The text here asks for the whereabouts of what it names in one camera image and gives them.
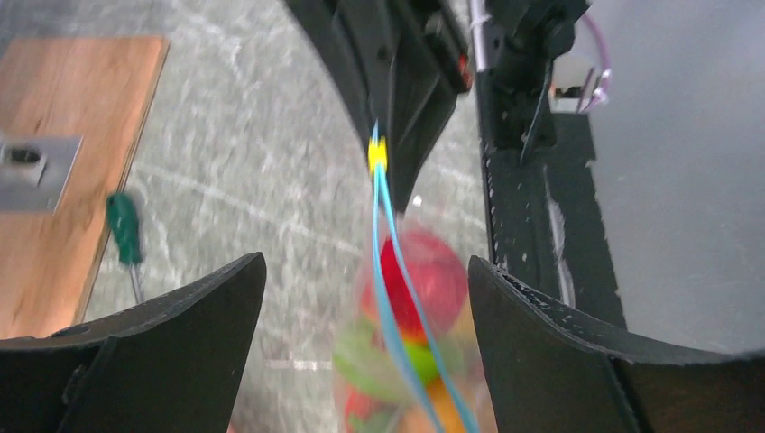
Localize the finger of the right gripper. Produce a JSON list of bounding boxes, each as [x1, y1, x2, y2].
[[285, 0, 392, 152], [384, 1, 472, 213]]

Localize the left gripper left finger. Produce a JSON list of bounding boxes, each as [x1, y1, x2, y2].
[[1, 253, 267, 432]]

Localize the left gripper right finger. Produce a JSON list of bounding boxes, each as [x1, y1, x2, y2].
[[468, 256, 764, 432]]

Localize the clear zip top bag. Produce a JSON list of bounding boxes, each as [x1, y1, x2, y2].
[[331, 128, 497, 432]]

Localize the red round fruit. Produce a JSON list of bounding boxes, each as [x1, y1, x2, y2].
[[380, 228, 468, 346]]

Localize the green pepper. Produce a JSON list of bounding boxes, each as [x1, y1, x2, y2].
[[332, 319, 467, 403]]

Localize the wooden board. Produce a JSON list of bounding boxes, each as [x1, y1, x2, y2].
[[0, 35, 171, 342]]

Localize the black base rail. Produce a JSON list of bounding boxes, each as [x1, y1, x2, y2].
[[482, 114, 626, 327]]

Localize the green handled screwdriver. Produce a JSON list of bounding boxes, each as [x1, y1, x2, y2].
[[106, 192, 145, 304]]

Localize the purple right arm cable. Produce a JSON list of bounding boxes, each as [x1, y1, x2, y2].
[[576, 12, 613, 115]]

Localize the metal stand post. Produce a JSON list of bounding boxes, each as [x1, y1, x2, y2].
[[1, 136, 82, 213]]

